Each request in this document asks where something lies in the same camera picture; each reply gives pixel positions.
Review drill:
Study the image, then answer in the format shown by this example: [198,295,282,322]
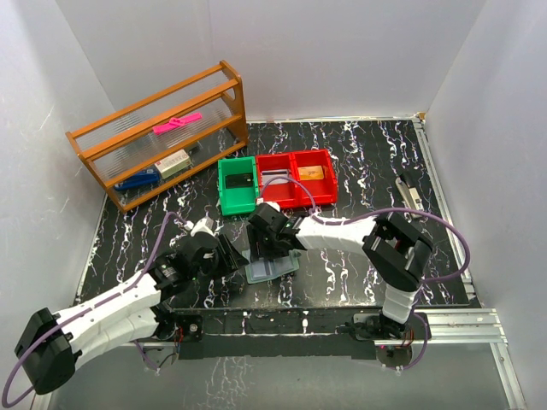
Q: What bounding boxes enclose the green card holder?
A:
[244,250,301,284]

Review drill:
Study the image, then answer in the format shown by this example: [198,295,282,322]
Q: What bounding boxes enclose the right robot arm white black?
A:
[247,202,432,339]

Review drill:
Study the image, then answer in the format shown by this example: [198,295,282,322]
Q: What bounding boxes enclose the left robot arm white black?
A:
[15,231,249,395]

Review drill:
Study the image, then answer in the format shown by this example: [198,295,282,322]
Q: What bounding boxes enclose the grey card in bin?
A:
[261,169,291,185]

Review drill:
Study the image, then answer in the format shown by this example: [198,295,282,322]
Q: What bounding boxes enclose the black card in bin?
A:
[225,173,254,189]

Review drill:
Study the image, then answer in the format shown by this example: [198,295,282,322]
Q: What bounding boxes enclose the orange card in bin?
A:
[297,165,325,181]

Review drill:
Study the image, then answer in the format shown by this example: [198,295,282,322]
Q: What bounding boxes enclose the middle red plastic bin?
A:
[255,154,297,209]

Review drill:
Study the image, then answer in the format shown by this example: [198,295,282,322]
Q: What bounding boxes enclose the red plastic bin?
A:
[291,149,338,205]
[255,154,297,209]

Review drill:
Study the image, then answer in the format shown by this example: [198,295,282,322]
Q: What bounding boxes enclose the green plastic bin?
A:
[218,156,259,216]

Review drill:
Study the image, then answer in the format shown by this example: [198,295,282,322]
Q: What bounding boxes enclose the right red plastic bin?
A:
[291,149,338,205]

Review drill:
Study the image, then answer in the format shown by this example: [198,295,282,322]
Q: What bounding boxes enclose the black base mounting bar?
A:
[127,307,432,362]

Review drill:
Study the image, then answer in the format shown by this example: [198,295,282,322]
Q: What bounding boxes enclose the blue stapler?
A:
[114,167,160,191]

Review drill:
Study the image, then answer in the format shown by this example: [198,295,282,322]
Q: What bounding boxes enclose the white red box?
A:
[155,149,191,179]

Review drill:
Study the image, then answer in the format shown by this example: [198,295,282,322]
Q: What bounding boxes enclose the wooden shelf rack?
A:
[66,61,249,213]

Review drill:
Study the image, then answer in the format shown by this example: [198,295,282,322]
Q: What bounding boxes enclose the pink plastic clip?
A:
[152,112,203,135]

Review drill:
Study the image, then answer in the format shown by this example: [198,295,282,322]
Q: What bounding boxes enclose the black grey stapler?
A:
[395,172,424,212]

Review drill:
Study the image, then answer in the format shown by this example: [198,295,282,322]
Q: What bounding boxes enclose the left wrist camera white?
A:
[190,216,215,237]

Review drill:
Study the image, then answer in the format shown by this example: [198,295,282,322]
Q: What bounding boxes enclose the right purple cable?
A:
[256,177,471,371]

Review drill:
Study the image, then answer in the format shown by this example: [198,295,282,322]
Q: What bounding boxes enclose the purple cable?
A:
[2,211,193,405]
[256,177,471,371]

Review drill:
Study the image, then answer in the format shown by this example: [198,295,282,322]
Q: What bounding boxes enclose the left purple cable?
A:
[2,211,193,405]

